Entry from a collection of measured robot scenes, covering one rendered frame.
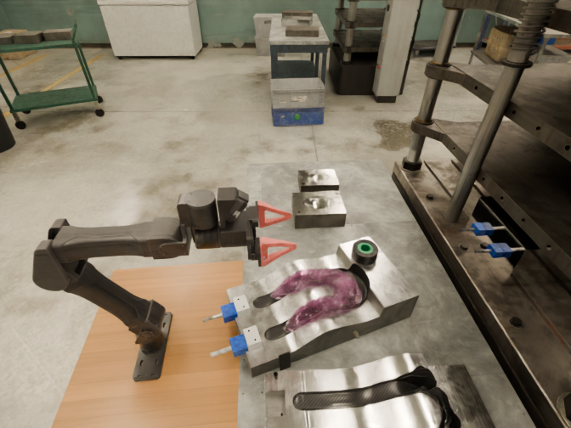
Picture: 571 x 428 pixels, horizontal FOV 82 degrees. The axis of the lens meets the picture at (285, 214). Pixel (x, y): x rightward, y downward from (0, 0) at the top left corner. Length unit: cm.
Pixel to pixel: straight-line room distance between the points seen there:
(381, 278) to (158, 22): 643
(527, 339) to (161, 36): 671
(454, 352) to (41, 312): 217
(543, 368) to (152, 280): 118
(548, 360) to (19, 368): 225
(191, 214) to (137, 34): 659
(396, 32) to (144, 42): 445
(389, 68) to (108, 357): 435
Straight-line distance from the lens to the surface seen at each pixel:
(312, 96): 395
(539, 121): 122
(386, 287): 102
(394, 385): 86
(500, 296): 131
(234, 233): 66
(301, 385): 86
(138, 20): 710
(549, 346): 127
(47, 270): 81
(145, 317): 92
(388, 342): 105
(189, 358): 102
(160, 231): 70
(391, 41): 466
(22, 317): 252
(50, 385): 216
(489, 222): 136
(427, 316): 113
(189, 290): 115
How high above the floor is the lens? 168
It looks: 39 degrees down
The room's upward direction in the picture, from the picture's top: straight up
